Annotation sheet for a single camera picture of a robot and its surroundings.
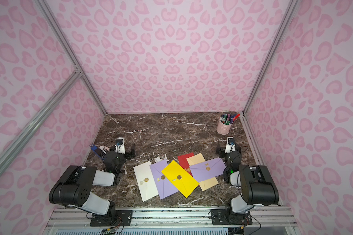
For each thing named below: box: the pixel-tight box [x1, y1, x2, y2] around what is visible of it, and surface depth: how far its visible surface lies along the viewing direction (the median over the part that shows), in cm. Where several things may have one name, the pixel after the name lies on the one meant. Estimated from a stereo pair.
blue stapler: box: [89, 143, 105, 162], surface depth 99 cm
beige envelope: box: [186, 152, 220, 192], surface depth 88 cm
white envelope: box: [133, 161, 159, 203], surface depth 87 cm
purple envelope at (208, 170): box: [189, 157, 227, 183], surface depth 92 cm
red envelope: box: [177, 152, 195, 177], surface depth 95 cm
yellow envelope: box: [160, 159, 200, 199], surface depth 88 cm
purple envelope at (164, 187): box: [149, 159, 179, 200], surface depth 87 cm
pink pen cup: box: [216, 116, 234, 135], surface depth 103 cm
